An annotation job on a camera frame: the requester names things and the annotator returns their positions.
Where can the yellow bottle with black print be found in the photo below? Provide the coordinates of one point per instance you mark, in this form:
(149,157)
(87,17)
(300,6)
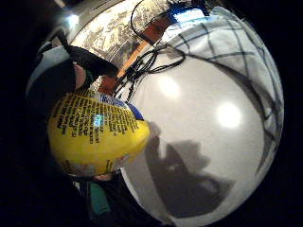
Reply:
(94,135)

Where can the orange wooden furniture piece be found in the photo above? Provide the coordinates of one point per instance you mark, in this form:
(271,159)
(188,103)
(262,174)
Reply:
(132,60)

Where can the blue object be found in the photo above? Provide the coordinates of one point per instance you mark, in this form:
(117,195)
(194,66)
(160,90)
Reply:
(186,12)

